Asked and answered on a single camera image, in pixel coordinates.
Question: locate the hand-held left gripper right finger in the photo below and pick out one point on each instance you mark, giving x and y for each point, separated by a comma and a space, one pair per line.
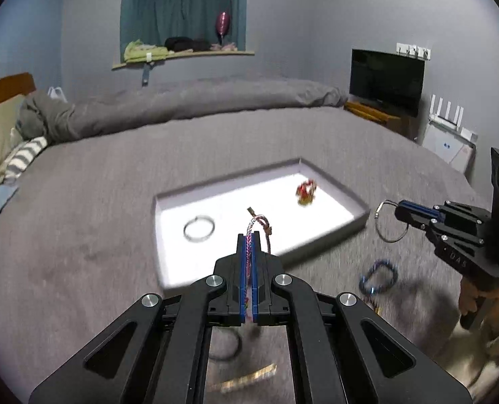
256, 261

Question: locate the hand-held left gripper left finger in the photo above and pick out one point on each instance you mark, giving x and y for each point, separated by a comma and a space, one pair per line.
242, 261

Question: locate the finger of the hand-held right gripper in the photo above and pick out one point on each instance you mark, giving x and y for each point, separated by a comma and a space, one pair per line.
413, 216
417, 205

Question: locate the grey jewelry tray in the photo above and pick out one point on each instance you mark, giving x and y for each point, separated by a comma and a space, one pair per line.
274, 219

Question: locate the person's right forearm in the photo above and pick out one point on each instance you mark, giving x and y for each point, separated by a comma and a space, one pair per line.
485, 357

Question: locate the person's right hand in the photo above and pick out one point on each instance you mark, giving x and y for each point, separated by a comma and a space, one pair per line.
470, 294

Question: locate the silver bangle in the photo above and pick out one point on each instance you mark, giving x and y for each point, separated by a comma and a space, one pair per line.
186, 231

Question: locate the white router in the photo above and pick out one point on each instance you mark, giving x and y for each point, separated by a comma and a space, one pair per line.
445, 113

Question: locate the small gold trinket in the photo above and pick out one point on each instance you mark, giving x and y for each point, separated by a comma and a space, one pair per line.
374, 305

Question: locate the wooden television stand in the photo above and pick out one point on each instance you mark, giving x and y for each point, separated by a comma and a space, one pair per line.
375, 113

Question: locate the black television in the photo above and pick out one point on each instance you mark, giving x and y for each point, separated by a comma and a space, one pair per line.
386, 80

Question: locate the grey bed sheet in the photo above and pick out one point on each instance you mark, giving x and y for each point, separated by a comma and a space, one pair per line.
85, 240

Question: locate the grey duvet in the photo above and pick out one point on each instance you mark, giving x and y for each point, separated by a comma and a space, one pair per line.
190, 101

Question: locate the wooden window sill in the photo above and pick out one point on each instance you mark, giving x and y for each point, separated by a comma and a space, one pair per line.
215, 54

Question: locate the pink cloth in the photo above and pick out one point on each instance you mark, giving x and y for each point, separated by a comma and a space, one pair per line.
224, 47

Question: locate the black clothes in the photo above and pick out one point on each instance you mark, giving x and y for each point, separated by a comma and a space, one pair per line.
186, 44

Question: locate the green cloth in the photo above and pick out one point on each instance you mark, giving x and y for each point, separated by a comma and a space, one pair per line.
142, 52

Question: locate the maroon vase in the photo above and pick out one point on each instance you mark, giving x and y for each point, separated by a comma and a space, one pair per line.
223, 25

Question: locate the striped pillow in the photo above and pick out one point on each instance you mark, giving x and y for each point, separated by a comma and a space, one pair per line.
22, 155

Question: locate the white plastic bag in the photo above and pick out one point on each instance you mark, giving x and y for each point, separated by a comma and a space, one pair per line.
57, 94

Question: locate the teal window curtain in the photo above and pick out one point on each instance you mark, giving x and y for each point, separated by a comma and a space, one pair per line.
169, 8

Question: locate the wooden headboard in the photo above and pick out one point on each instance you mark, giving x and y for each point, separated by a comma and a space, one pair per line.
5, 88

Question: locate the white wall hook rack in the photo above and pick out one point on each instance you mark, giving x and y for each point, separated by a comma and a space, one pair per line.
413, 50

